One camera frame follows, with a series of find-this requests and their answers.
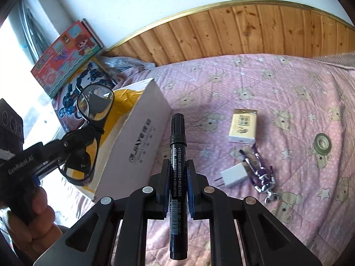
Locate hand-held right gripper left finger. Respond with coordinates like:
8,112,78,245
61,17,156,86
33,159,170,266

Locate white cardboard box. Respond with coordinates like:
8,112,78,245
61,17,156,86
62,78,174,202

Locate black-framed glasses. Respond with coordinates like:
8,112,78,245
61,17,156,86
57,84,115,186

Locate green tape roll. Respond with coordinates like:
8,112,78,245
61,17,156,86
314,133,330,153

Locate pink bear-print bedspread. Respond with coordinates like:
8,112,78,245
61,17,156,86
50,53,355,266

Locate black marker pen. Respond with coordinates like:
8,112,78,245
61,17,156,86
169,113,189,260

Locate blue robot toy box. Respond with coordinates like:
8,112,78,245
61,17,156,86
51,58,117,132

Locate red and teal toy box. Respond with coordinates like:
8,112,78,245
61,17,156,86
30,19,104,99

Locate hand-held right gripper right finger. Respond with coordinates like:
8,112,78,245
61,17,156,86
186,159,323,266

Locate clear plastic bag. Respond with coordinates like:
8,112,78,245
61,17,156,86
101,55,156,89

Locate purple lanyard keychain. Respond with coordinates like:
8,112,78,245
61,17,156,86
239,143,279,206

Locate person's left hand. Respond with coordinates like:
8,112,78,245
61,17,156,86
0,187,64,257

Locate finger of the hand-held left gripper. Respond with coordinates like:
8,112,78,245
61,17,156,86
32,143,93,185
41,127,97,159

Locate white charger plug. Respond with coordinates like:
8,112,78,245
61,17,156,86
216,163,249,189

